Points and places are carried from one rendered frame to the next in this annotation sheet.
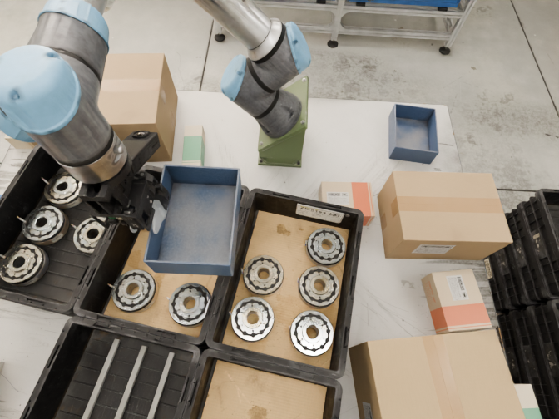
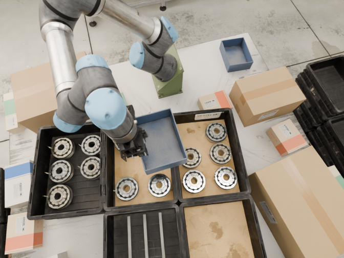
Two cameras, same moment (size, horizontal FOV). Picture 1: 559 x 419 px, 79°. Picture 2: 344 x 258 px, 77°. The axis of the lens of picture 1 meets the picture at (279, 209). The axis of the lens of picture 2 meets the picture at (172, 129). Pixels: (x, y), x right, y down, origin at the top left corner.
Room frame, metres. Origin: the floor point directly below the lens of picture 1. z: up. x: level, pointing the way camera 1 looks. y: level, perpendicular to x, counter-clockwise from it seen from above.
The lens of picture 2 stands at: (0.01, 0.17, 1.84)
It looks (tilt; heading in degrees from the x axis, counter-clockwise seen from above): 68 degrees down; 346
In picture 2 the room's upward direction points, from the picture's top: 1 degrees counter-clockwise
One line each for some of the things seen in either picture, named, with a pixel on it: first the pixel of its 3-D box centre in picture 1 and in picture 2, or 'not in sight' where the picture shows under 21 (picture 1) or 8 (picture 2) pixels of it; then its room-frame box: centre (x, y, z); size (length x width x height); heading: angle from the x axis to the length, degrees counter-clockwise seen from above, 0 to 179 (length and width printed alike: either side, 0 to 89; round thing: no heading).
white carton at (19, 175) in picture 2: not in sight; (23, 184); (0.34, 0.85, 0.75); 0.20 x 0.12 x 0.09; 2
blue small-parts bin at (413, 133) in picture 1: (412, 133); (235, 54); (0.83, -0.46, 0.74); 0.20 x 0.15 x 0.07; 176
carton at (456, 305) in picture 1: (454, 301); (285, 137); (0.23, -0.52, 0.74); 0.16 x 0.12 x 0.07; 9
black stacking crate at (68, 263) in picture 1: (65, 227); (74, 169); (0.31, 0.55, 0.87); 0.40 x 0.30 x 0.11; 172
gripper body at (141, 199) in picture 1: (120, 189); (130, 140); (0.23, 0.24, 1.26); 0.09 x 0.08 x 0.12; 0
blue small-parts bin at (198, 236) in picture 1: (198, 219); (158, 141); (0.26, 0.16, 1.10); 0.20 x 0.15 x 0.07; 2
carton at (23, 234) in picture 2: not in sight; (25, 231); (0.12, 0.85, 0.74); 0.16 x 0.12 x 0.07; 176
